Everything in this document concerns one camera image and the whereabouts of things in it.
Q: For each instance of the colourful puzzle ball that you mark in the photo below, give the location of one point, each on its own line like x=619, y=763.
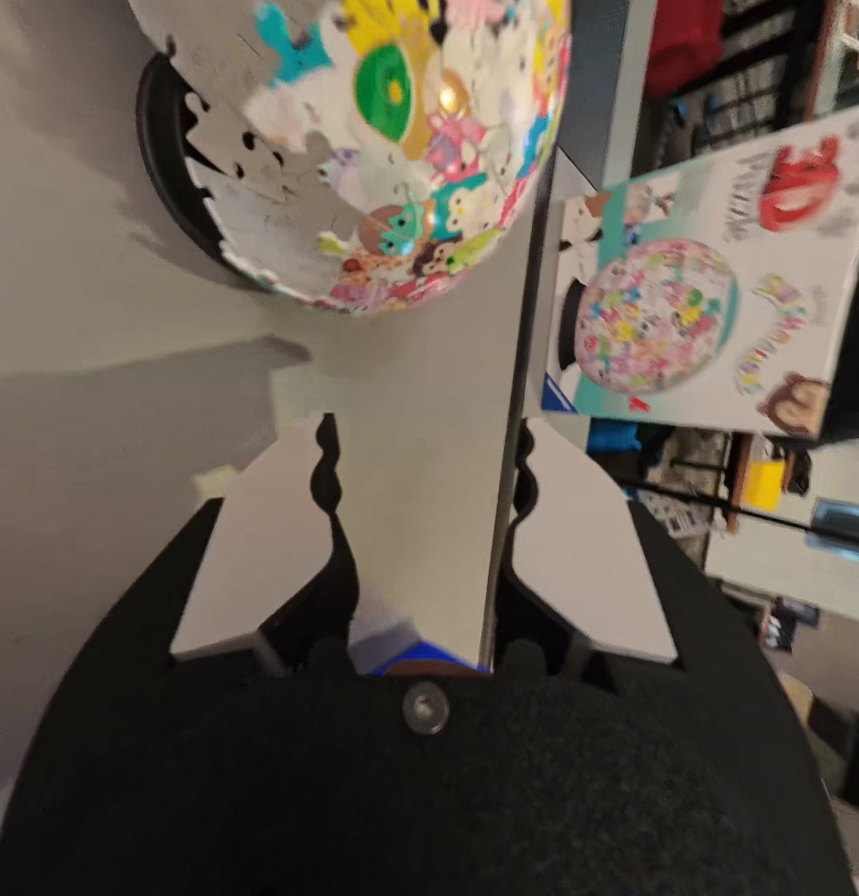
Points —
x=401, y=140

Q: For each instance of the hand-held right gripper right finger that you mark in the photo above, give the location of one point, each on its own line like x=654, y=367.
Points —
x=583, y=560

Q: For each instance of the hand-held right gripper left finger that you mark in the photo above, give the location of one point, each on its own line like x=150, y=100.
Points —
x=261, y=560

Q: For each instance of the printed puzzle box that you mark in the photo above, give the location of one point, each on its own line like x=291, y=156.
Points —
x=716, y=315

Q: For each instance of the black ball stand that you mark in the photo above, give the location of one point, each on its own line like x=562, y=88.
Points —
x=156, y=154

